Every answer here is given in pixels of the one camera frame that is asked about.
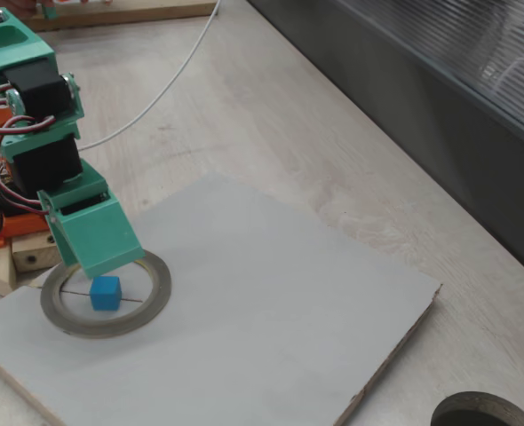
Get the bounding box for blue cube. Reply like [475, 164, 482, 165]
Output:
[88, 275, 123, 312]

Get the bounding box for person's hand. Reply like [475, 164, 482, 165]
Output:
[8, 0, 39, 17]

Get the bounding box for grey laminated wooden board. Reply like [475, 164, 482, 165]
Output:
[0, 173, 443, 426]

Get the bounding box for long wooden plank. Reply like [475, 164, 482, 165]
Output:
[26, 0, 219, 33]

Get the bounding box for ribbed glass partition screen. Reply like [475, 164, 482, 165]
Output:
[247, 0, 524, 288]

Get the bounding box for grey ring of tape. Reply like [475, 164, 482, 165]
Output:
[39, 248, 173, 341]

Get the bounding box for white USB cable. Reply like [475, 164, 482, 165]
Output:
[78, 0, 223, 151]

